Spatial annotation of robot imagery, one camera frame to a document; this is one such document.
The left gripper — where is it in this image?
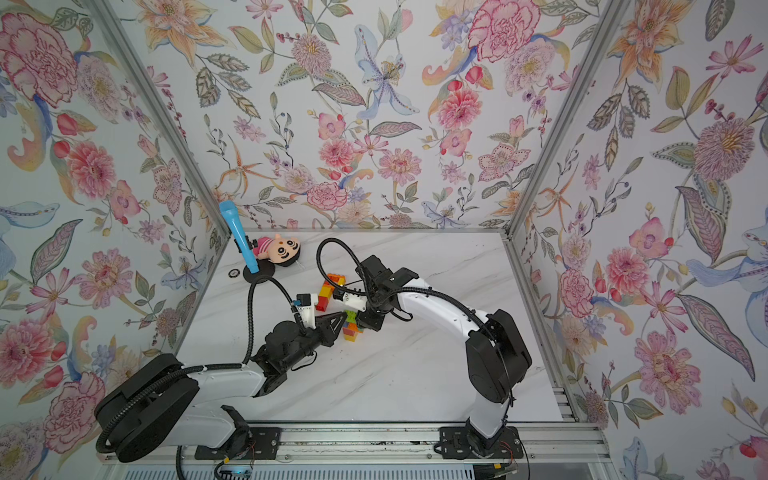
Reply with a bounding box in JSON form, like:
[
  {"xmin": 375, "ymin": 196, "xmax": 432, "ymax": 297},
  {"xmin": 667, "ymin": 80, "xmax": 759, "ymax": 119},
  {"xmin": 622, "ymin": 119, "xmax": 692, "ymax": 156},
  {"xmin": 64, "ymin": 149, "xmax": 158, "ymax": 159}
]
[{"xmin": 282, "ymin": 316, "xmax": 350, "ymax": 373}]

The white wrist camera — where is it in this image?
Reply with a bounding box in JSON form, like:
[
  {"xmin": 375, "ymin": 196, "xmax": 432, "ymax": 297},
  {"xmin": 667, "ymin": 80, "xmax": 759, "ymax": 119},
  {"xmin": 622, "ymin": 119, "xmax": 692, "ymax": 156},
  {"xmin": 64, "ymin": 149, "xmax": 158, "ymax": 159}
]
[
  {"xmin": 295, "ymin": 293, "xmax": 319, "ymax": 329},
  {"xmin": 341, "ymin": 293, "xmax": 368, "ymax": 312}
]

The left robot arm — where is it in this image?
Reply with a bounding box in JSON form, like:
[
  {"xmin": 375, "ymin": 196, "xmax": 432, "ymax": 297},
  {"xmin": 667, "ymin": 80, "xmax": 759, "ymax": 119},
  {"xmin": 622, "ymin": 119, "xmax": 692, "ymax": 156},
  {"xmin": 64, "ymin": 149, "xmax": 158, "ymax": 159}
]
[{"xmin": 94, "ymin": 312, "xmax": 347, "ymax": 463}]

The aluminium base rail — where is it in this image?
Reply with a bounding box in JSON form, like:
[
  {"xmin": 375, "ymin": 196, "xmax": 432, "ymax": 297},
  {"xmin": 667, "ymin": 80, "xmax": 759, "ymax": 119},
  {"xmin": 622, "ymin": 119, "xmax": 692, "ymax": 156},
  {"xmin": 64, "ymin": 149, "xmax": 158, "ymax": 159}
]
[{"xmin": 97, "ymin": 422, "xmax": 618, "ymax": 479}]

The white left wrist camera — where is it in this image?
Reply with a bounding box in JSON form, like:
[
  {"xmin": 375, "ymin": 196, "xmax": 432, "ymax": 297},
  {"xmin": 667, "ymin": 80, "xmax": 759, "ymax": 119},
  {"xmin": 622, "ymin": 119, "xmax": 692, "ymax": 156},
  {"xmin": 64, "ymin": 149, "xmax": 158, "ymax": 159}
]
[{"xmin": 295, "ymin": 293, "xmax": 319, "ymax": 329}]

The red square lego brick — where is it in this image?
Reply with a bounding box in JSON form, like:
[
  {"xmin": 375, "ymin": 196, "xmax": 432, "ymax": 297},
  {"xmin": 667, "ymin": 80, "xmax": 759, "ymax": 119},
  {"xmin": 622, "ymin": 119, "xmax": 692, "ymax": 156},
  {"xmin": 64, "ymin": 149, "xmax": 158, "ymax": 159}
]
[{"xmin": 315, "ymin": 296, "xmax": 329, "ymax": 312}]

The blue tube on stand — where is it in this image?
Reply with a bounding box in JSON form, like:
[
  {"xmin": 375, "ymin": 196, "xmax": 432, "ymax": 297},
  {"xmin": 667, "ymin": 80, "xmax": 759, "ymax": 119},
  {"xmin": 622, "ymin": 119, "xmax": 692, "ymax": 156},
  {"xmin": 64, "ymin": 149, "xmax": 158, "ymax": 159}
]
[{"xmin": 219, "ymin": 200, "xmax": 260, "ymax": 274}]

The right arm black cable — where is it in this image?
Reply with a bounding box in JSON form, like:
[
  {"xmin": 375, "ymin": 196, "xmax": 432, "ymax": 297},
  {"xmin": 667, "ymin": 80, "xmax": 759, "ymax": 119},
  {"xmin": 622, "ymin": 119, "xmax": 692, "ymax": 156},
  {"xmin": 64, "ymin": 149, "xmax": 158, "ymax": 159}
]
[{"xmin": 315, "ymin": 237, "xmax": 367, "ymax": 298}]

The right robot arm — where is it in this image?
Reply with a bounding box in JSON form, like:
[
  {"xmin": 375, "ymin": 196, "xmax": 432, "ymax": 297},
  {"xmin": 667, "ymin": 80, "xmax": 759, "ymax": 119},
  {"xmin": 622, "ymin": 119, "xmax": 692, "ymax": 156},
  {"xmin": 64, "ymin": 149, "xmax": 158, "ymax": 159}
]
[{"xmin": 355, "ymin": 255, "xmax": 532, "ymax": 455}]

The black round stand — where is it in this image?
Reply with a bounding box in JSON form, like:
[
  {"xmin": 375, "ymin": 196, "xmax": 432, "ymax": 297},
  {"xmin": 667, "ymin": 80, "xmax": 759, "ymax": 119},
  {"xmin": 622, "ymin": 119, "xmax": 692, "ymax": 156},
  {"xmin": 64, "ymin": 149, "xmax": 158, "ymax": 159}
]
[{"xmin": 242, "ymin": 240, "xmax": 275, "ymax": 284}]

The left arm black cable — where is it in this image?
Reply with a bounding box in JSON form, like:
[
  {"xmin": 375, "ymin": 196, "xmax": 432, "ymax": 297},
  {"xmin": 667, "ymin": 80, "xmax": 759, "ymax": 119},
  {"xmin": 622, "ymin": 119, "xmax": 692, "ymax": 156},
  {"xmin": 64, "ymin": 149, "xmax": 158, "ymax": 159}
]
[{"xmin": 94, "ymin": 277, "xmax": 301, "ymax": 454}]

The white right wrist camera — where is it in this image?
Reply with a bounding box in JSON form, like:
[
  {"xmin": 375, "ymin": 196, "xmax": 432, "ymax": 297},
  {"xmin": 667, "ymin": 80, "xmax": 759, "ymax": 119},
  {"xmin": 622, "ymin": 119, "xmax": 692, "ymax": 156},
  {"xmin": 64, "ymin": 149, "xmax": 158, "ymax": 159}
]
[{"xmin": 341, "ymin": 293, "xmax": 368, "ymax": 312}]

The plush doll head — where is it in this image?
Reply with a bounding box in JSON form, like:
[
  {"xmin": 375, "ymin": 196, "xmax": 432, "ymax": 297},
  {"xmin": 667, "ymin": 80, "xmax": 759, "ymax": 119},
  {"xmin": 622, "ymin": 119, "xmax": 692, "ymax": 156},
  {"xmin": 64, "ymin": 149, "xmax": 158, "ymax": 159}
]
[{"xmin": 251, "ymin": 234, "xmax": 301, "ymax": 267}]

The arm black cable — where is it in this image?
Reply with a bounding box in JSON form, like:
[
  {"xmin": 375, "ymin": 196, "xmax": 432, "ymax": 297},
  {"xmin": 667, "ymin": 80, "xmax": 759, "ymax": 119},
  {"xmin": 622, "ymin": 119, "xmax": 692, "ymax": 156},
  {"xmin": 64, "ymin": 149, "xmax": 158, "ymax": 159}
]
[
  {"xmin": 315, "ymin": 237, "xmax": 367, "ymax": 298},
  {"xmin": 94, "ymin": 277, "xmax": 301, "ymax": 454}
]

